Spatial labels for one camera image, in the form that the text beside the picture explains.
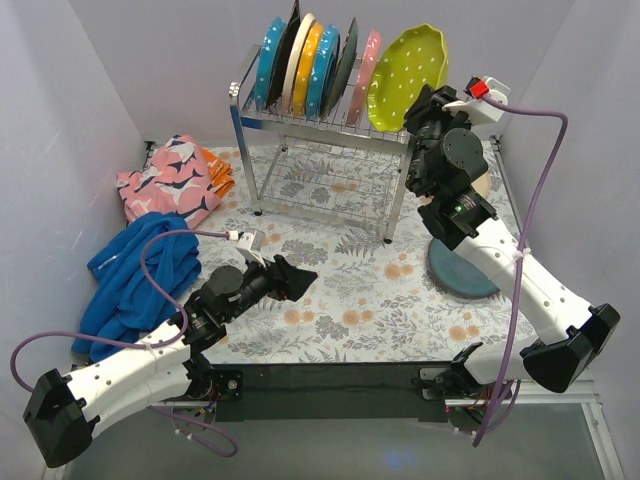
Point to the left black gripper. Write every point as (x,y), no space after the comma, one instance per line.
(279,280)

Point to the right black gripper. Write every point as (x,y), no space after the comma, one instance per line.
(422,111)

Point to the lime green dotted plate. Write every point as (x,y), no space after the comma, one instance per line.
(418,57)

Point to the pink dotted plate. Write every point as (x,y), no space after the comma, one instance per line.
(365,72)

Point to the beige plate with sprig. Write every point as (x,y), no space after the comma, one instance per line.
(482,185)

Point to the teal floral plate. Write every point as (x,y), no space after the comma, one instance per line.
(455,275)

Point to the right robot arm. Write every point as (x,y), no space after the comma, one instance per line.
(570,332)

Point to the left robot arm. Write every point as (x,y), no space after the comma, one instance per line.
(66,412)

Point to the steel dish rack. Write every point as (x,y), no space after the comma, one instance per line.
(318,169)

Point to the floral table mat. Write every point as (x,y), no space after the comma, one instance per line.
(372,301)

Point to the dark green brown plate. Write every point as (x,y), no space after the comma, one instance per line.
(344,67)

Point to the blue dotted plate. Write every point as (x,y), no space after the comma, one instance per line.
(267,55)
(323,70)

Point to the orange cloth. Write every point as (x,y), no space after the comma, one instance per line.
(220,173)

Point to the orange dotted plate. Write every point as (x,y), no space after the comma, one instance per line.
(306,62)

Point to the cream white plate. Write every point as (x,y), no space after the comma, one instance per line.
(306,24)

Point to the pink whale pattern cloth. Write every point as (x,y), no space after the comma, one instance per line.
(176,180)

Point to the black square plate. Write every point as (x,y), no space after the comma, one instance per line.
(282,55)

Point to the leftmost blue dotted plate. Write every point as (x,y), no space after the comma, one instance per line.
(267,55)

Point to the blue fleece cloth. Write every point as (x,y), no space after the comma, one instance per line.
(125,303)

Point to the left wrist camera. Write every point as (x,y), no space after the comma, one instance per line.
(249,245)

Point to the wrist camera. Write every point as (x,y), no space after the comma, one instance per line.
(249,245)
(479,90)

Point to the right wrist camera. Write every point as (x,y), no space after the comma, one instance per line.
(479,90)

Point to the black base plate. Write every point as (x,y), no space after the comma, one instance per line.
(329,391)

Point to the aluminium frame rail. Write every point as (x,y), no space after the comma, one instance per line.
(581,391)

